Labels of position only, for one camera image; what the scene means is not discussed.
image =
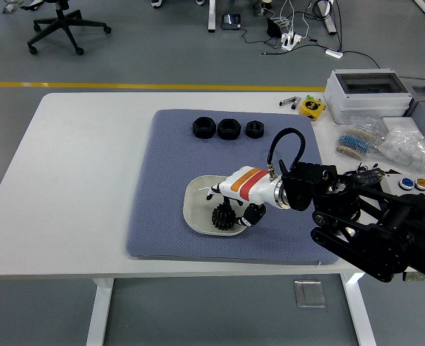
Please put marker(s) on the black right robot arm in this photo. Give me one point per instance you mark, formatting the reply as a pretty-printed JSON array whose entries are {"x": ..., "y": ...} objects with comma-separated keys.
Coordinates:
[{"x": 378, "y": 230}]

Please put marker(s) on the white flat box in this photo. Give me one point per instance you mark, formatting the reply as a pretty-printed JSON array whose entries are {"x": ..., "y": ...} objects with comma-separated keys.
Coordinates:
[{"x": 401, "y": 122}]

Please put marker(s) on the blue push button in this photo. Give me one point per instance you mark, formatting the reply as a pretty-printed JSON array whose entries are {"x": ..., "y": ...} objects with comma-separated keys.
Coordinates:
[{"x": 407, "y": 183}]

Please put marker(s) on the yellow tape measure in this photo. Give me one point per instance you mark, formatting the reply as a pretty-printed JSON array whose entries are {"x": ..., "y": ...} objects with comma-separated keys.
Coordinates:
[{"x": 311, "y": 108}]

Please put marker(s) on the black desk phone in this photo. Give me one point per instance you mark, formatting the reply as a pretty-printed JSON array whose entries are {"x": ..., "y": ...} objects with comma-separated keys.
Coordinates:
[{"x": 231, "y": 21}]

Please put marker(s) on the white desk leg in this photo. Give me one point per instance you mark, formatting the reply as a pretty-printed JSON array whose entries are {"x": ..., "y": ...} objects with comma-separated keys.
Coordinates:
[
  {"x": 211, "y": 16},
  {"x": 329, "y": 26},
  {"x": 424, "y": 6}
]

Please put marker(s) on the large black gear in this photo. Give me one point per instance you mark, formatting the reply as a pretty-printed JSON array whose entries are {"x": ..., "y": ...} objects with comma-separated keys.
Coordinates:
[{"x": 223, "y": 220}]

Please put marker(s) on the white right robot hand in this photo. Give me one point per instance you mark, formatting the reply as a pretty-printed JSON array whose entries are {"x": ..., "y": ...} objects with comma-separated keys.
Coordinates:
[{"x": 252, "y": 184}]

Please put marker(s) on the grey plastic housing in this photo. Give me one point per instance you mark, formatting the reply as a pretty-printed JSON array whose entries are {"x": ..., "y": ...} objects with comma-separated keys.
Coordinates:
[{"x": 423, "y": 108}]

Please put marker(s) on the black power brick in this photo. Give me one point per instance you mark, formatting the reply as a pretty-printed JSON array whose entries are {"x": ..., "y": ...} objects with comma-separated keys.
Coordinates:
[{"x": 274, "y": 28}]

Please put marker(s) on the blue-grey textured mat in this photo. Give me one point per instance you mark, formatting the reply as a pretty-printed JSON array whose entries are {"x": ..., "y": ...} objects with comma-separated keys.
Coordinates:
[{"x": 162, "y": 180}]

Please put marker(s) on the small black hex nut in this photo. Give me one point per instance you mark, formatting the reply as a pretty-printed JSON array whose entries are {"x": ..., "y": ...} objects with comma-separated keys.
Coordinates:
[{"x": 249, "y": 133}]

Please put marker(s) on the grey electrical enclosure box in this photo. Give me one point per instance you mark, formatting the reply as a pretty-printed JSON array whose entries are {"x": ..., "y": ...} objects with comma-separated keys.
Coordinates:
[{"x": 363, "y": 102}]

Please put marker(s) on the yellow push button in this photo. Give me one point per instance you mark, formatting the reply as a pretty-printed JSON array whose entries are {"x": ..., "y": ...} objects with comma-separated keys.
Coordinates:
[{"x": 422, "y": 184}]

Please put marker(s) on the bag of clear plastic parts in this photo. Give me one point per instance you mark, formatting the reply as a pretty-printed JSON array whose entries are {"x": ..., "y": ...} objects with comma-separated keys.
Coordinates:
[{"x": 407, "y": 147}]

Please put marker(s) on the large black hex nut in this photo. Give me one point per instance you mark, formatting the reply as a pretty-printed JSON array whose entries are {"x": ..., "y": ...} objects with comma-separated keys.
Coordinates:
[
  {"x": 223, "y": 134},
  {"x": 198, "y": 132}
]

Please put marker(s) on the white power strip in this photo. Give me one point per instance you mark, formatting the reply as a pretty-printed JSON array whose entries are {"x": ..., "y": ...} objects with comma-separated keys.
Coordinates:
[{"x": 291, "y": 41}]

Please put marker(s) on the clear floor outlet cover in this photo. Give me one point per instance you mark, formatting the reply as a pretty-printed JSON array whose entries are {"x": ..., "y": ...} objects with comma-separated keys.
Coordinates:
[{"x": 309, "y": 293}]

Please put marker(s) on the white table leg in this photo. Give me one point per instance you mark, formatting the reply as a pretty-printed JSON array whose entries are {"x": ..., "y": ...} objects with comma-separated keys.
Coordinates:
[
  {"x": 99, "y": 313},
  {"x": 358, "y": 310}
]

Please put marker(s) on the person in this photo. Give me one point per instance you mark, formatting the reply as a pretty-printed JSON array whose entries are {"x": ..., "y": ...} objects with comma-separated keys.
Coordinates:
[{"x": 156, "y": 3}]

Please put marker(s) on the white power adapter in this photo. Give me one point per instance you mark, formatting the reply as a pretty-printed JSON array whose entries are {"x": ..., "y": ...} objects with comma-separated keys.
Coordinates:
[{"x": 334, "y": 53}]

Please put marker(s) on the grey push-button panel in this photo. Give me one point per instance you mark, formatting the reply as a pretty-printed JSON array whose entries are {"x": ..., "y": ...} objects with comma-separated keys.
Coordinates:
[{"x": 392, "y": 184}]

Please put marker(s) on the black office chair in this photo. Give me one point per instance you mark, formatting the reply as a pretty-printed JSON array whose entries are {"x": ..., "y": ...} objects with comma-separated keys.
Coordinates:
[{"x": 63, "y": 21}]

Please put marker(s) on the black silver marker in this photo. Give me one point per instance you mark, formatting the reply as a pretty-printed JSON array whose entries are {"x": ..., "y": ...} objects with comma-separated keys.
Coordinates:
[
  {"x": 294, "y": 104},
  {"x": 286, "y": 102}
]

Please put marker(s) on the white square dish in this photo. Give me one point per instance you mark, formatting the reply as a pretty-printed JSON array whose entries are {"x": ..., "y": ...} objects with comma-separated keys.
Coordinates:
[{"x": 198, "y": 202}]

